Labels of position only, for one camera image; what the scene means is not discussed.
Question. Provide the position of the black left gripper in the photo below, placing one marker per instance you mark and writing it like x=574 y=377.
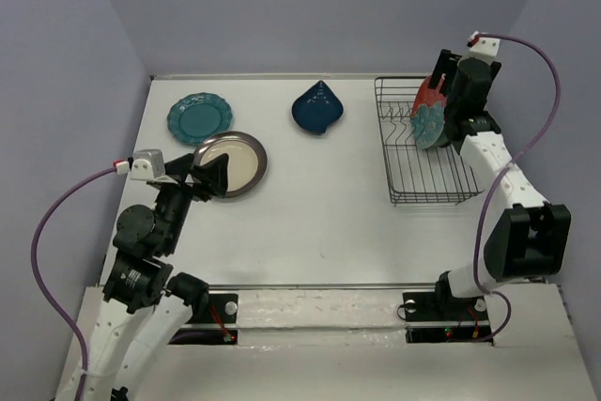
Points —
x=215 y=175

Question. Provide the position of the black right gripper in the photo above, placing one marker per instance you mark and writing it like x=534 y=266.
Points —
x=447 y=65

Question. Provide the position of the silver rimmed cream plate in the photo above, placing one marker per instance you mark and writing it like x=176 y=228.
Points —
x=247 y=159

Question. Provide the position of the red teal floral plate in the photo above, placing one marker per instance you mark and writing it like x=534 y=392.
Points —
x=427 y=117

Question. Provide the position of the navy leaf shaped dish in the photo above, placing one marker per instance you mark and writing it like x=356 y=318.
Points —
x=317 y=109

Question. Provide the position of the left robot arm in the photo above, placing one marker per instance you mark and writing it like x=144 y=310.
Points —
x=144 y=303

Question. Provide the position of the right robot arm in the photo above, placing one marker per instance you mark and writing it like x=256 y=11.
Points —
x=520 y=234

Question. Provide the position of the teal scalloped plate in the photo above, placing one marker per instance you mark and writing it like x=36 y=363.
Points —
x=196 y=117

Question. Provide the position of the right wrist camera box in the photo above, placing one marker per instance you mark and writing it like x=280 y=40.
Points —
x=485 y=49

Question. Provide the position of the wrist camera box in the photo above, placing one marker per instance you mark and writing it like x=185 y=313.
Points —
x=485 y=49
x=143 y=165

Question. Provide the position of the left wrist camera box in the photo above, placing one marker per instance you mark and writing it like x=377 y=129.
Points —
x=143 y=165

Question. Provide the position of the black wire dish rack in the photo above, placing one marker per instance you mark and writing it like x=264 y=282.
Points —
x=414 y=175

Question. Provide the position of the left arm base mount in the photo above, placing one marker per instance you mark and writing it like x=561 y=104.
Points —
x=216 y=325

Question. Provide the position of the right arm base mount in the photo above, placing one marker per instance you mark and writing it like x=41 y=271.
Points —
x=429 y=321

